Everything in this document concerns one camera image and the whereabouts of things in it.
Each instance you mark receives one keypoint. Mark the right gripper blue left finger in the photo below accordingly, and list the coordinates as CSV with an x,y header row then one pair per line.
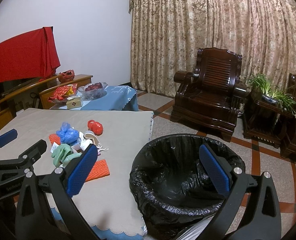
x,y
34,218

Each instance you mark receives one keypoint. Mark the wooden tv cabinet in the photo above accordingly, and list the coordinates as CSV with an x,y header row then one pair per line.
x,y
34,94

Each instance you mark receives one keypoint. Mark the beige patterned curtain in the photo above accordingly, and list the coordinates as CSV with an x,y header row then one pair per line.
x,y
166,35

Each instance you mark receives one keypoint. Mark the beige tissue box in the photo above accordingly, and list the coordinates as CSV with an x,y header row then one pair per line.
x,y
73,102

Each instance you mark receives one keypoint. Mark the grey table cloth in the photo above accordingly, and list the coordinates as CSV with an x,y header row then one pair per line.
x,y
107,203

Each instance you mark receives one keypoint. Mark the red bag on cabinet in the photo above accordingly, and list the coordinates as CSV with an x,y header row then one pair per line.
x,y
66,76

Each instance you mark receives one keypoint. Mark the white tissue large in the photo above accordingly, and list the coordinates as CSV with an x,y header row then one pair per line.
x,y
83,142

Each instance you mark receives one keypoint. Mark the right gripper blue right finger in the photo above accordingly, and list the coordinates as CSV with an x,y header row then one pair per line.
x,y
262,217

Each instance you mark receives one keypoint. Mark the green bag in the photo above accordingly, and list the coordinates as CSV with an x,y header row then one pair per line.
x,y
63,154

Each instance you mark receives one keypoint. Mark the green potted plant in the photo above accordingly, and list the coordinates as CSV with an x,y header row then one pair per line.
x,y
282,99

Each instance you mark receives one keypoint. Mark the glass fruit bowl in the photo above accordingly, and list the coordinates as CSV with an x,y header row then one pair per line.
x,y
93,91

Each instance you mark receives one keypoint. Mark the dark wooden side table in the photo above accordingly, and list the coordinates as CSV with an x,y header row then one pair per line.
x,y
266,121

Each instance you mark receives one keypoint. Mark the black lined trash bin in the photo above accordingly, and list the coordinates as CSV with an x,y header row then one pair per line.
x,y
170,185

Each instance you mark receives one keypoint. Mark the orange foam net back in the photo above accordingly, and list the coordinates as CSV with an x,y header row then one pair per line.
x,y
54,138

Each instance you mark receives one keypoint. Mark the red snack packets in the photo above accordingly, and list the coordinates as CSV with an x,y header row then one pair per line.
x,y
62,93

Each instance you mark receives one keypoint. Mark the blue cloth side table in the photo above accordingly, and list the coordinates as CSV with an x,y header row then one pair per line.
x,y
117,98

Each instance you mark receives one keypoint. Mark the white blue medicine box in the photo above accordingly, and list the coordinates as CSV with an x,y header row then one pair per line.
x,y
54,146

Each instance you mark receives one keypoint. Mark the blue plastic bag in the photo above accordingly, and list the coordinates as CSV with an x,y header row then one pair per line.
x,y
67,134

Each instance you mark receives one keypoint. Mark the red cloth cover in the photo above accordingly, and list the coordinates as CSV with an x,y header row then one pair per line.
x,y
29,55

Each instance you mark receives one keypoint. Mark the orange foam net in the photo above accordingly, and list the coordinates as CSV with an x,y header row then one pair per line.
x,y
54,138
99,170

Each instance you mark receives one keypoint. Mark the red plastic bag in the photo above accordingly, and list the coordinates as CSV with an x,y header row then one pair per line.
x,y
95,127

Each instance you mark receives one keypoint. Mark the orange foam net front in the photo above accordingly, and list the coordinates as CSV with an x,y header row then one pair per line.
x,y
99,170

